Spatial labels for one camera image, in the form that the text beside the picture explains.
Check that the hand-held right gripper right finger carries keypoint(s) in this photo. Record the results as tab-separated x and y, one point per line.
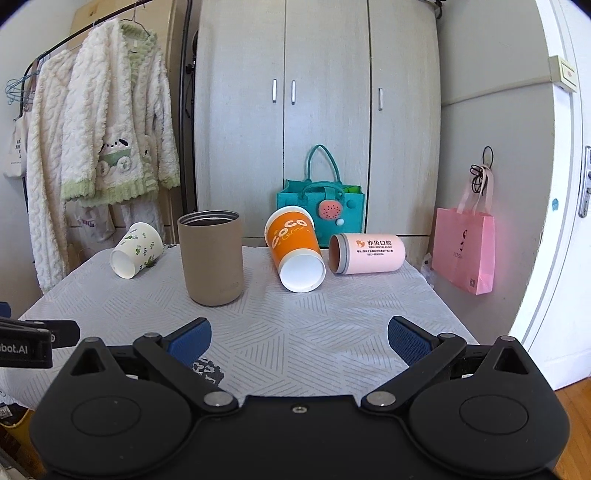
408	340

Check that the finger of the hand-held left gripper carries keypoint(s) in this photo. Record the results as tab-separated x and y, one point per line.
62	333

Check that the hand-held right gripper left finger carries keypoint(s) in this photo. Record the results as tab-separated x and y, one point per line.
191	340

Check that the taupe tumbler cup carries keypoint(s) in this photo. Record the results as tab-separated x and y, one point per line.
212	258

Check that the pink cup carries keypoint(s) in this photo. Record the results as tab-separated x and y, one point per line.
374	254

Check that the white leaf-print paper cup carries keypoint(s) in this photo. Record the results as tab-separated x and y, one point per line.
138	244

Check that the orange paper cup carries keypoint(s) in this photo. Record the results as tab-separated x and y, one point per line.
293	240

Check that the pink paper bag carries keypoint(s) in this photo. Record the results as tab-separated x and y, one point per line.
464	249

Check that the white patterned tablecloth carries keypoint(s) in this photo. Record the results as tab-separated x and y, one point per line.
300	323

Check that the white fleece robe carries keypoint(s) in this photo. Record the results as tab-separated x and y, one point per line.
46	184

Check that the watermelon bag charm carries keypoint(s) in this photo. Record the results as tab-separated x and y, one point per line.
330	211

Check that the teal felt bag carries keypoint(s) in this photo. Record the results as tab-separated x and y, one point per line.
295	203

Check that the white door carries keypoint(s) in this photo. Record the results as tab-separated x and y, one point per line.
554	230

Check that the white tote bag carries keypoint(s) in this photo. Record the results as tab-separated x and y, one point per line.
14	147

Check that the cream and green fleece cardigan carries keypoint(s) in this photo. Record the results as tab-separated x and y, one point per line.
115	115

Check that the black pole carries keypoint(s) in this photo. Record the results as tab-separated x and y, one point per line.
188	115

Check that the grey wooden wardrobe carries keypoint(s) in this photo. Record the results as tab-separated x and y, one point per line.
323	69

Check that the black clothes rack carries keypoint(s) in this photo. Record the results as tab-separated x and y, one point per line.
69	38

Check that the beige wall box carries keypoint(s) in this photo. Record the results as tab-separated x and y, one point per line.
564	73

